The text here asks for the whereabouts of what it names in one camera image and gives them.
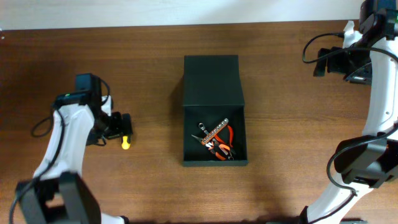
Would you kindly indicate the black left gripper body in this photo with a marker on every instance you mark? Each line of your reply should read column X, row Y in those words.
column 110, row 127

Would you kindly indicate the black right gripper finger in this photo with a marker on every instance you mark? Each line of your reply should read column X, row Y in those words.
column 320, row 68
column 362, row 75

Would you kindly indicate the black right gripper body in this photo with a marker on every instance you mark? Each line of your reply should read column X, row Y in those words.
column 345, row 63

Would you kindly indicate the yellow black screwdriver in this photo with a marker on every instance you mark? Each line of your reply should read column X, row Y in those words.
column 126, row 142

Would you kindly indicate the silver ring spanner wrench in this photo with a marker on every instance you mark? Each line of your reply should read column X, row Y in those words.
column 223, row 150

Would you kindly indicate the black storage box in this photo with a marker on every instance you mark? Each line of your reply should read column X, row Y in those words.
column 212, row 91

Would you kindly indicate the orange black handled pliers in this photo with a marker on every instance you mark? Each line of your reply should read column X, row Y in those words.
column 212, row 147

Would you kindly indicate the orange socket bit rail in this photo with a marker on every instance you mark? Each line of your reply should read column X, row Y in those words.
column 213, row 135

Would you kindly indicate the red handled small cutters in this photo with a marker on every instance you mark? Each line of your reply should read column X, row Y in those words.
column 226, row 146

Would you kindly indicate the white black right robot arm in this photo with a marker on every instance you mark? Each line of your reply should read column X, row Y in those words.
column 360, row 165

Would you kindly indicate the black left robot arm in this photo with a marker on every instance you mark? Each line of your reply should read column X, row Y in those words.
column 57, row 192

